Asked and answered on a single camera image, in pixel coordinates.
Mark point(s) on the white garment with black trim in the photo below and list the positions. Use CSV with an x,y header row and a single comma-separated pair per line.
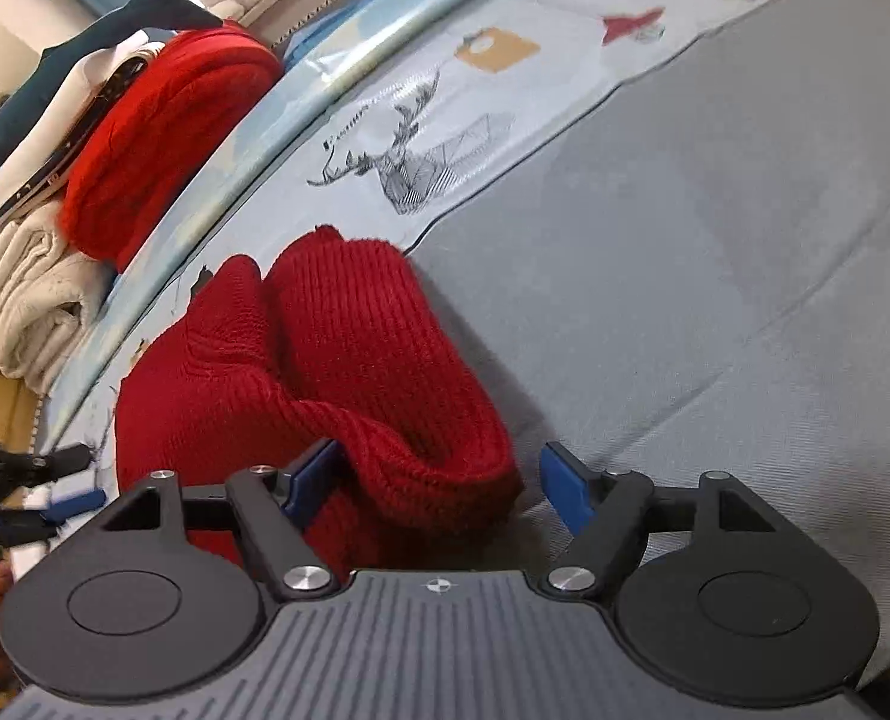
x,y
62,112

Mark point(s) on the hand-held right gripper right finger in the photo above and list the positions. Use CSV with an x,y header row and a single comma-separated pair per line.
x,y
566,496

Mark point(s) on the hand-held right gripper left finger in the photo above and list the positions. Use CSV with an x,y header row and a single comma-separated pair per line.
x,y
311,486

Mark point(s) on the small red knit sweater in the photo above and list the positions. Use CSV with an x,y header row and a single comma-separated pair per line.
x,y
355,345

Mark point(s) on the grey bedsheet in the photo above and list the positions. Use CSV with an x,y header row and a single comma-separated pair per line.
x,y
715,277

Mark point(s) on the folded cream blanket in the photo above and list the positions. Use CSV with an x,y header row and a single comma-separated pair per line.
x,y
24,307

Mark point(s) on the folded red knit sweater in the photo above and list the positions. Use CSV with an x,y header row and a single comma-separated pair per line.
x,y
167,142

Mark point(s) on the deer printed bedsheet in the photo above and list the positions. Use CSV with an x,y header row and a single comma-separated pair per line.
x,y
490,90

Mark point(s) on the dark blue shark plush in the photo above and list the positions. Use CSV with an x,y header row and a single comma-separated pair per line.
x,y
114,22

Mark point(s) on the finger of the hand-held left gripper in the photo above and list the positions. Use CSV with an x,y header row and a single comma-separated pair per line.
x,y
58,459
73,502

